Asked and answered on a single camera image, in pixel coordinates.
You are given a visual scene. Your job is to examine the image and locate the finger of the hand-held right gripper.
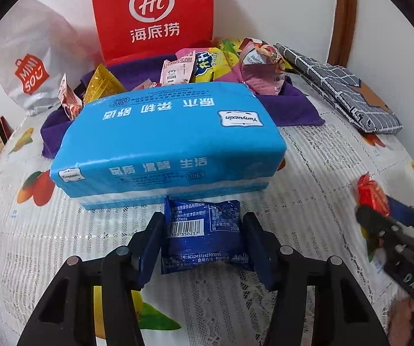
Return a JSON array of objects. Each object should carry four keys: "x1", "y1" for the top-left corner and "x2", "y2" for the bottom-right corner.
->
[
  {"x1": 356, "y1": 205, "x2": 402, "y2": 250},
  {"x1": 387, "y1": 196, "x2": 414, "y2": 225}
]

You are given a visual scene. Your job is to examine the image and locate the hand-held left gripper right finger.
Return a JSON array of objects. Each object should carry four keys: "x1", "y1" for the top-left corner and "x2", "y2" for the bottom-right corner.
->
[{"x1": 241, "y1": 212, "x2": 391, "y2": 346}]

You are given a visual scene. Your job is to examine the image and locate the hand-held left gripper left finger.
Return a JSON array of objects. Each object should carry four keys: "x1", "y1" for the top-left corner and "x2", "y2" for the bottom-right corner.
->
[{"x1": 17, "y1": 212, "x2": 166, "y2": 346}]

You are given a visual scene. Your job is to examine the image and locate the red snack packet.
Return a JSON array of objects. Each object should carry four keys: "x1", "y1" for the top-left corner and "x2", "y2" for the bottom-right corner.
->
[{"x1": 357, "y1": 173, "x2": 391, "y2": 217}]

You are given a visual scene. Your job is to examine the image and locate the dark blue snack packet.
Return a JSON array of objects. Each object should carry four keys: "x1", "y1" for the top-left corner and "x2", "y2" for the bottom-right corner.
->
[{"x1": 161, "y1": 195, "x2": 254, "y2": 275}]

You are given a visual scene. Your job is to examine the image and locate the purple towel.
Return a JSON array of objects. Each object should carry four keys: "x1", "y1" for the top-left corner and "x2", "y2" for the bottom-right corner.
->
[{"x1": 41, "y1": 54, "x2": 326, "y2": 159}]

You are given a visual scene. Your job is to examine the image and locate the panda print snack packet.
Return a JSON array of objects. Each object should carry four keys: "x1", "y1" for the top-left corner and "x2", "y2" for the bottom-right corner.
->
[{"x1": 239, "y1": 39, "x2": 288, "y2": 96}]

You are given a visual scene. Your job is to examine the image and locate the person's right hand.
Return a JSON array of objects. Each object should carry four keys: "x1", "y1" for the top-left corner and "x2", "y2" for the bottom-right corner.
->
[{"x1": 389, "y1": 296, "x2": 414, "y2": 336}]

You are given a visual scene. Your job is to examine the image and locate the blue tissue pack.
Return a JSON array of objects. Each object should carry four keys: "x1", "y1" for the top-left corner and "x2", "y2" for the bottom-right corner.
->
[{"x1": 50, "y1": 82, "x2": 287, "y2": 210}]

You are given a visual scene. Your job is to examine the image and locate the grey checked cloth bag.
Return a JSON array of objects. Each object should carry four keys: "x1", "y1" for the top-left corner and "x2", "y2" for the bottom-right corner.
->
[{"x1": 275, "y1": 43, "x2": 404, "y2": 135}]

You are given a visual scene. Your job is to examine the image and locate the long pink berry packet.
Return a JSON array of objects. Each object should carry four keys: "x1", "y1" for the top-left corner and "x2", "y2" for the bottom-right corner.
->
[{"x1": 58, "y1": 73, "x2": 84, "y2": 120}]

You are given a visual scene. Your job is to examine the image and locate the yellow gold snack packet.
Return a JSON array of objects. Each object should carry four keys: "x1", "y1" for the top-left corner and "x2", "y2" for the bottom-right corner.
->
[{"x1": 84, "y1": 64, "x2": 126, "y2": 104}]

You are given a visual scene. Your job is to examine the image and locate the light pink snack packet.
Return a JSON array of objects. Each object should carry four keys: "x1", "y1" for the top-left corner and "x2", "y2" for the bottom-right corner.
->
[{"x1": 160, "y1": 48, "x2": 197, "y2": 86}]

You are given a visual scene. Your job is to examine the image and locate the pink and yellow snack bag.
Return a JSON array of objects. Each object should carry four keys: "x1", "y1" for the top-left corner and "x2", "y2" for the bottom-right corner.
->
[{"x1": 192, "y1": 48, "x2": 240, "y2": 83}]

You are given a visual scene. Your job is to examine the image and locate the yellow chip bag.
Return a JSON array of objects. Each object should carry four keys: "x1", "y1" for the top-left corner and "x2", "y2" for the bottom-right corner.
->
[{"x1": 217, "y1": 38, "x2": 254, "y2": 62}]

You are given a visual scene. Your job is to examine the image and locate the white plastic bag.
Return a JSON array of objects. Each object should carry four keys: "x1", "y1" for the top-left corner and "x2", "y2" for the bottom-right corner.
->
[{"x1": 0, "y1": 0, "x2": 96, "y2": 116}]

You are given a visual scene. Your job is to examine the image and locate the red paper bag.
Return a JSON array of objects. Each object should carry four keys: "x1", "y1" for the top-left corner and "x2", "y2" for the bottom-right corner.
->
[{"x1": 90, "y1": 0, "x2": 216, "y2": 62}]

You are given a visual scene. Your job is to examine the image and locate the wooden door frame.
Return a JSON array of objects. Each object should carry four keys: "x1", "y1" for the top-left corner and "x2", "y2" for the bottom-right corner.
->
[{"x1": 327, "y1": 0, "x2": 358, "y2": 67}]

